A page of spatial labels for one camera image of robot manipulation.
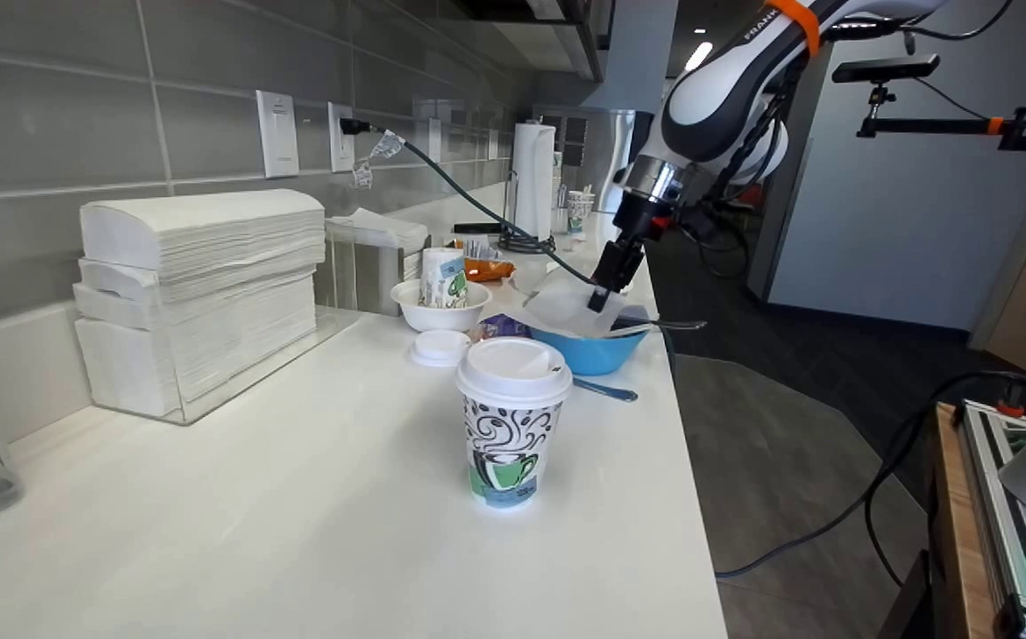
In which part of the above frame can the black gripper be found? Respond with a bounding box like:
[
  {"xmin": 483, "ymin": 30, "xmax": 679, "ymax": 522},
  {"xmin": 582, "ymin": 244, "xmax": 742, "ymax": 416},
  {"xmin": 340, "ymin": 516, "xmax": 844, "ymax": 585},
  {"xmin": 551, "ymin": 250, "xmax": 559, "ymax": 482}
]
[{"xmin": 586, "ymin": 192, "xmax": 671, "ymax": 315}]

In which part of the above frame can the white paper napkin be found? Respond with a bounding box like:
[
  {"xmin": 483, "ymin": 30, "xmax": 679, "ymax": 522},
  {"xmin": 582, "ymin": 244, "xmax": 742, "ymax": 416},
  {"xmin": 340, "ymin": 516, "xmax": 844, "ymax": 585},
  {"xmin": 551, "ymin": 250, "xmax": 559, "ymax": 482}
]
[{"xmin": 517, "ymin": 282, "xmax": 635, "ymax": 345}]

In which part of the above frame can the blue bowl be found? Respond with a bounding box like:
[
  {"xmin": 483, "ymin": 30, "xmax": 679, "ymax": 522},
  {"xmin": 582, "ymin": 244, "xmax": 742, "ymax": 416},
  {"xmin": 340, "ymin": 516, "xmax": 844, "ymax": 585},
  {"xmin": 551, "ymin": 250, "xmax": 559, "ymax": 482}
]
[{"xmin": 515, "ymin": 308, "xmax": 654, "ymax": 382}]

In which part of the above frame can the small white bowl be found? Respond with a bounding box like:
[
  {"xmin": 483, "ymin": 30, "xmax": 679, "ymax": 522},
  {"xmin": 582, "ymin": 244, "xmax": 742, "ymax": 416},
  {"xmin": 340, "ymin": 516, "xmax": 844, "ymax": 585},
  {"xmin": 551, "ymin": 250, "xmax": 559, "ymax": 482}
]
[{"xmin": 387, "ymin": 276, "xmax": 493, "ymax": 337}]

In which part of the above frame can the grey napkin dispenser box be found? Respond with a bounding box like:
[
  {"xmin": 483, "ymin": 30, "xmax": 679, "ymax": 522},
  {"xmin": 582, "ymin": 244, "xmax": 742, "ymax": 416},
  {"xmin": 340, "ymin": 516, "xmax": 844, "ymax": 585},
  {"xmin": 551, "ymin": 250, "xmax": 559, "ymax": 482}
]
[{"xmin": 319, "ymin": 206, "xmax": 434, "ymax": 320}]

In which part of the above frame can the grey metal spoon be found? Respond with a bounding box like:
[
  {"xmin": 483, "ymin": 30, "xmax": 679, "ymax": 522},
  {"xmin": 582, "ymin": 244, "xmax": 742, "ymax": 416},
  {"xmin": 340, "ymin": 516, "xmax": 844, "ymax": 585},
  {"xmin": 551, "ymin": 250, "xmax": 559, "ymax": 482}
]
[{"xmin": 606, "ymin": 314, "xmax": 710, "ymax": 337}]

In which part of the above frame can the blue plastic utensil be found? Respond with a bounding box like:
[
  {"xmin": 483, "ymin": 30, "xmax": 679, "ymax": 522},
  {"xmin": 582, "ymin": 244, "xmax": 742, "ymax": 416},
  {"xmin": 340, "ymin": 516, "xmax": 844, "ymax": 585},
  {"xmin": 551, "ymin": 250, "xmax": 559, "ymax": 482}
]
[{"xmin": 569, "ymin": 372, "xmax": 643, "ymax": 404}]

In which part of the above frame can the purple blue packet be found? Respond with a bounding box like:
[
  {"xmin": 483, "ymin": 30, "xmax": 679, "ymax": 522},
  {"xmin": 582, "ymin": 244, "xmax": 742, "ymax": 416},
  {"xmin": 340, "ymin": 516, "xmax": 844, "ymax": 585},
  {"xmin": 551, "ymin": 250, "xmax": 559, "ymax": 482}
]
[{"xmin": 480, "ymin": 308, "xmax": 536, "ymax": 341}]

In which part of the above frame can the white paper towel roll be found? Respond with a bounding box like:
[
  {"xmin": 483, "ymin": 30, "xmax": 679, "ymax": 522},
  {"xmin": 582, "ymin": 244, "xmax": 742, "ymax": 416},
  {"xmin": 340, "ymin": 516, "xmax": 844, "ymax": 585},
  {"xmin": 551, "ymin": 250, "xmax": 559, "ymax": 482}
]
[{"xmin": 510, "ymin": 116, "xmax": 562, "ymax": 250}]

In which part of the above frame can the small green printed cup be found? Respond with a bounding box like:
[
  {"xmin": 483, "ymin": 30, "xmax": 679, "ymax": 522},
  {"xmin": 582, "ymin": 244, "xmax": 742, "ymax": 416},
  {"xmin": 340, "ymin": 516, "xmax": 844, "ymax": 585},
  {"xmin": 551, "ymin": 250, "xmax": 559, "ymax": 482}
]
[{"xmin": 414, "ymin": 244, "xmax": 471, "ymax": 314}]

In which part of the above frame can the patterned paper cup with lid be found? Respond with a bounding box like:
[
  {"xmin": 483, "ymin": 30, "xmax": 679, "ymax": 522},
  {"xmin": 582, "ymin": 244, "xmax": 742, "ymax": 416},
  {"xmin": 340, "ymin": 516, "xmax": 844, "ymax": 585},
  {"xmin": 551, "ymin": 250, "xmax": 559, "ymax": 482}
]
[{"xmin": 451, "ymin": 334, "xmax": 575, "ymax": 516}]

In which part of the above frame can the clear acrylic towel holder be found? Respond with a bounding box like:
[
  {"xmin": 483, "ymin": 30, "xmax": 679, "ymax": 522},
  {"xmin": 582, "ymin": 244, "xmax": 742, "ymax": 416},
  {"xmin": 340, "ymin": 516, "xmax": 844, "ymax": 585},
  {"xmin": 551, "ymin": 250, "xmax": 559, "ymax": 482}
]
[{"xmin": 71, "ymin": 297, "xmax": 363, "ymax": 431}]

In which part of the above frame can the stack of white paper towels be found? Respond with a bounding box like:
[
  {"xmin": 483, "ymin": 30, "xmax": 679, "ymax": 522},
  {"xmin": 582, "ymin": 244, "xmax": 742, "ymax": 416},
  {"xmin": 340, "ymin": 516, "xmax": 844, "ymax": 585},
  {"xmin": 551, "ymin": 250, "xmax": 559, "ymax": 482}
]
[{"xmin": 69, "ymin": 186, "xmax": 335, "ymax": 412}]

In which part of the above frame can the aluminium and wood robot cart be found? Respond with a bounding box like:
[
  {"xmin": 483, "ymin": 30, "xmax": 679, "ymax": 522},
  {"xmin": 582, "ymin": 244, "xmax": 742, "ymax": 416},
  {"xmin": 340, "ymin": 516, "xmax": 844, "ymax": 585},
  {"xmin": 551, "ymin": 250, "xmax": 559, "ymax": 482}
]
[{"xmin": 925, "ymin": 395, "xmax": 1026, "ymax": 639}]

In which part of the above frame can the black power cable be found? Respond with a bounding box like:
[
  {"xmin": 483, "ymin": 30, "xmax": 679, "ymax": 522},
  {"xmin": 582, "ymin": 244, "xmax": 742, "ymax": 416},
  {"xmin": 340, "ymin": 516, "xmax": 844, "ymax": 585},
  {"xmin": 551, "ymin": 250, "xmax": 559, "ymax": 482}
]
[{"xmin": 337, "ymin": 115, "xmax": 599, "ymax": 293}]

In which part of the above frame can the upper wall cabinet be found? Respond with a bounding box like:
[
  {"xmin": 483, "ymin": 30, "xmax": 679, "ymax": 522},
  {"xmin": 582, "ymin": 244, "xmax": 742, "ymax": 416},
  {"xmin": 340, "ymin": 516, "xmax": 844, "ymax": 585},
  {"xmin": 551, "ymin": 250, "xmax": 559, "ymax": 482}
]
[{"xmin": 393, "ymin": 0, "xmax": 612, "ymax": 86}]

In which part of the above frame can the white wall outlet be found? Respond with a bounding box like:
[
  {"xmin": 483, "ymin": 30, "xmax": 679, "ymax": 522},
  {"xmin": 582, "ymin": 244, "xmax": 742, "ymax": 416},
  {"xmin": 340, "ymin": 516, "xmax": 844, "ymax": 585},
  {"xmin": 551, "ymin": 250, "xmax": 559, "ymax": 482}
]
[{"xmin": 322, "ymin": 101, "xmax": 363, "ymax": 177}]

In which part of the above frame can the black floor cable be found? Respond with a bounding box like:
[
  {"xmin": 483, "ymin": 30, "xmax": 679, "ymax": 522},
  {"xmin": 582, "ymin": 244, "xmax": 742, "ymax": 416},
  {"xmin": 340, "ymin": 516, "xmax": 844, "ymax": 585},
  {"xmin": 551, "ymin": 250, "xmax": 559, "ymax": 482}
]
[{"xmin": 712, "ymin": 365, "xmax": 1026, "ymax": 595}]

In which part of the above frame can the black stereo camera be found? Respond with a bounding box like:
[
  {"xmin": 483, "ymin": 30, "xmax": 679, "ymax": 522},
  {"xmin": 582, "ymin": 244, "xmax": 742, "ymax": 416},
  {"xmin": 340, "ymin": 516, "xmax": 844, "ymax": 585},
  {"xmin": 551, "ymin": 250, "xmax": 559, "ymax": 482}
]
[{"xmin": 832, "ymin": 51, "xmax": 945, "ymax": 90}]

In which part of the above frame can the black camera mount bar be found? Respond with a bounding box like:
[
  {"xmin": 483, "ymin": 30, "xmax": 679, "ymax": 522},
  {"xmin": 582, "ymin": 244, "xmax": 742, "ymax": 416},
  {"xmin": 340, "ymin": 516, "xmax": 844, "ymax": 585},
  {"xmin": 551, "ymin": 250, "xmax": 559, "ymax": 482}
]
[{"xmin": 851, "ymin": 103, "xmax": 1026, "ymax": 157}]

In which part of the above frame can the white switch plate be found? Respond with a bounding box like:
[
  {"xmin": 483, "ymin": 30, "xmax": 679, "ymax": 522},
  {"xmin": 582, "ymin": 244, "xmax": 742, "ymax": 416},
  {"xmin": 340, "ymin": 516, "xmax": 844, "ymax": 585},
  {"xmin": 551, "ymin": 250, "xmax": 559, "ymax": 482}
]
[{"xmin": 251, "ymin": 90, "xmax": 305, "ymax": 180}]

